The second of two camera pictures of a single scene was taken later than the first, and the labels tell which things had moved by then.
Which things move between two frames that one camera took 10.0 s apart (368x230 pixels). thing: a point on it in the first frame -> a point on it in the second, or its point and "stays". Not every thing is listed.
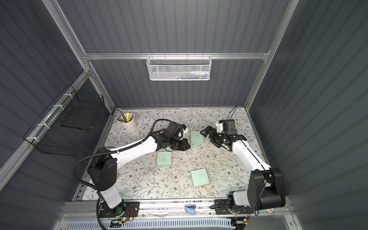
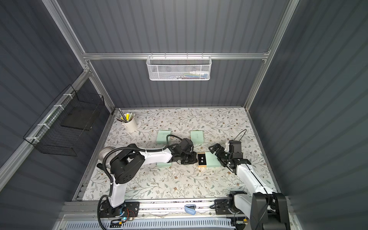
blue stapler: (190, 209) stays
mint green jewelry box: (197, 138) stays
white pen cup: (131, 126) stays
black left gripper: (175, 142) -> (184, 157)
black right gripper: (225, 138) -> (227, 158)
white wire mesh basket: (176, 68) stays
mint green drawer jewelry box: (200, 178) -> (208, 159)
